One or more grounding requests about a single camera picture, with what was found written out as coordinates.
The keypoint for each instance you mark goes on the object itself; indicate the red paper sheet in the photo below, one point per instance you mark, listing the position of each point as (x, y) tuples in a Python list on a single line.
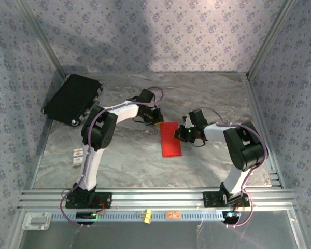
[(171, 142)]

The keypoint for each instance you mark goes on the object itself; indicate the left circuit board with LED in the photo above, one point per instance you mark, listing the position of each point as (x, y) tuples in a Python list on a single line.
[(85, 215)]

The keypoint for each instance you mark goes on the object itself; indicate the orange label tag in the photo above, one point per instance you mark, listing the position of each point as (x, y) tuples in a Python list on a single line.
[(173, 214)]

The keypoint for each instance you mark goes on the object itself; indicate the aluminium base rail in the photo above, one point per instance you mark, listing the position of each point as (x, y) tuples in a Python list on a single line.
[(158, 198)]

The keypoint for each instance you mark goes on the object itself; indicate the aluminium frame post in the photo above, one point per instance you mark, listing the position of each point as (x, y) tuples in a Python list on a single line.
[(269, 39), (45, 42)]

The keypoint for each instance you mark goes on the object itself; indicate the yellow connector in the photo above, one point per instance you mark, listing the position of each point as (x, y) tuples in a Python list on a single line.
[(147, 216)]

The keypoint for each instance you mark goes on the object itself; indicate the right circuit board with LED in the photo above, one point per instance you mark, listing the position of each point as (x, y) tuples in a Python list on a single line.
[(231, 216)]

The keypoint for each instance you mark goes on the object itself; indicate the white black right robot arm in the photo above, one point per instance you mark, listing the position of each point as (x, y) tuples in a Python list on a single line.
[(215, 131)]

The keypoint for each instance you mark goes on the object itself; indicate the circuit board with led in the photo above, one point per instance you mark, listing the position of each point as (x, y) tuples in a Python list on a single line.
[(85, 215), (231, 216)]

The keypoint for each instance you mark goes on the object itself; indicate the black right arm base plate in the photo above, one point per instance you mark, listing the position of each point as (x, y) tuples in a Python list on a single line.
[(212, 199)]

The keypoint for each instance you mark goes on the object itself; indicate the white plastic bracket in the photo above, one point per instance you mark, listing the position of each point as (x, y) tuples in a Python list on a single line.
[(36, 221)]

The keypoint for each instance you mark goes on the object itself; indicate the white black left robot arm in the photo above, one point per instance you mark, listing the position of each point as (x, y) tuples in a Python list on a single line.
[(124, 111)]

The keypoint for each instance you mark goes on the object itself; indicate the small printed card box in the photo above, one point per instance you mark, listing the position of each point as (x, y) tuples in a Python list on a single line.
[(77, 157)]

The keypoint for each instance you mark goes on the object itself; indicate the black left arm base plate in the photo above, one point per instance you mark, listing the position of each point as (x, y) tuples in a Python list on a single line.
[(106, 201)]

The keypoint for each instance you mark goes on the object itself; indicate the black hard case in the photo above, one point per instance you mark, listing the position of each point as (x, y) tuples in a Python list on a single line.
[(71, 98)]

